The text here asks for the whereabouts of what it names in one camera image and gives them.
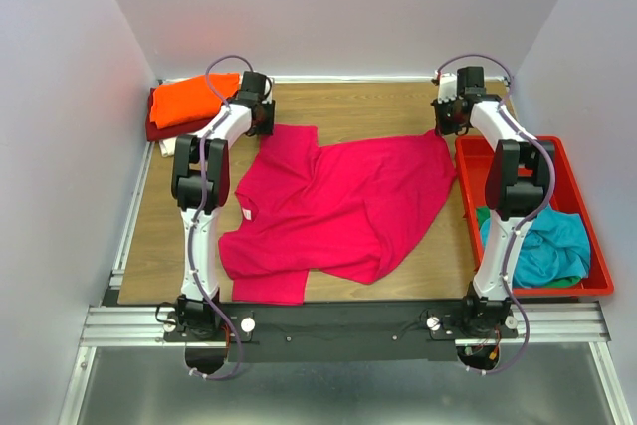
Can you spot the orange folded t shirt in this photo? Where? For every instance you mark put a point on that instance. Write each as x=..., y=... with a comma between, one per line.
x=193, y=99

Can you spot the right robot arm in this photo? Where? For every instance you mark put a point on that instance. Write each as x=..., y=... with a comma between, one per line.
x=519, y=185

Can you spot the green t shirt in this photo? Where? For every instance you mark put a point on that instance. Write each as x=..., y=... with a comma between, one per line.
x=483, y=217

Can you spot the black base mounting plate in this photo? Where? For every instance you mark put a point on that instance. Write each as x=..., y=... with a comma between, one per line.
x=331, y=332

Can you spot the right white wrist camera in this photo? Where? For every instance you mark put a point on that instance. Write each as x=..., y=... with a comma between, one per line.
x=447, y=89

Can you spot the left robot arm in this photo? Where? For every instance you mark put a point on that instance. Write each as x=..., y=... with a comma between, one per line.
x=200, y=185

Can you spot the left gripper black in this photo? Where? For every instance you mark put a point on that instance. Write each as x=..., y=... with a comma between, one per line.
x=266, y=118

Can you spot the teal t shirt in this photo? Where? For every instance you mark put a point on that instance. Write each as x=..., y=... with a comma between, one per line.
x=551, y=251

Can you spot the pink t shirt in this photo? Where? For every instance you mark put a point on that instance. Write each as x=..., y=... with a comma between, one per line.
x=353, y=210

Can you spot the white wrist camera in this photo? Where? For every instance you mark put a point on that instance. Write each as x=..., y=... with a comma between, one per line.
x=447, y=89
x=269, y=86

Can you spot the aluminium frame rail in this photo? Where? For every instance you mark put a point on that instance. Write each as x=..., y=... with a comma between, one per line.
x=121, y=327

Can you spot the dark red folded t shirt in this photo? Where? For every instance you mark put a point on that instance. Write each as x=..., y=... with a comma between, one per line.
x=153, y=133

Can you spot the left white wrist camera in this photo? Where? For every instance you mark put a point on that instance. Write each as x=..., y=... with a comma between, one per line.
x=269, y=86

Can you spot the white folded t shirt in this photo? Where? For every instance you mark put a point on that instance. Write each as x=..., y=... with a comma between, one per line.
x=167, y=147

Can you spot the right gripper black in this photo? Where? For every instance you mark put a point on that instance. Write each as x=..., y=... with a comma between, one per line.
x=446, y=117

